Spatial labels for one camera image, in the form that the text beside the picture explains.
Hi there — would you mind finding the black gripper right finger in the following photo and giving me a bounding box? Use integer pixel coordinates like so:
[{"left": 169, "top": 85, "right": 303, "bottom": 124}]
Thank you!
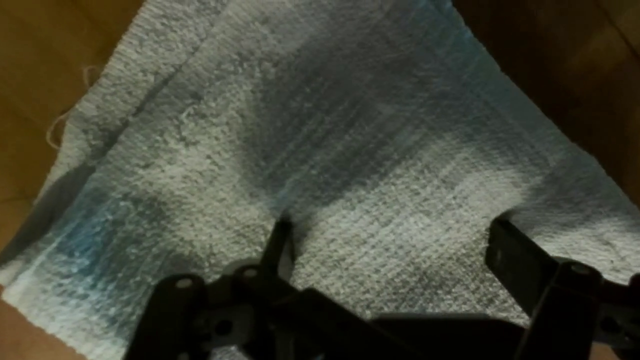
[{"left": 484, "top": 215, "right": 560, "bottom": 319}]

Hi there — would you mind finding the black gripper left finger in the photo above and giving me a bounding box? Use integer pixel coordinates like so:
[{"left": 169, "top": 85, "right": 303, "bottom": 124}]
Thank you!
[{"left": 257, "top": 213, "right": 300, "bottom": 283}]

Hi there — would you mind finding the grey towel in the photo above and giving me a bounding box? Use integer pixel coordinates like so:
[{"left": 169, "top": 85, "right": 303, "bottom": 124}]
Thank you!
[{"left": 0, "top": 0, "right": 640, "bottom": 360}]

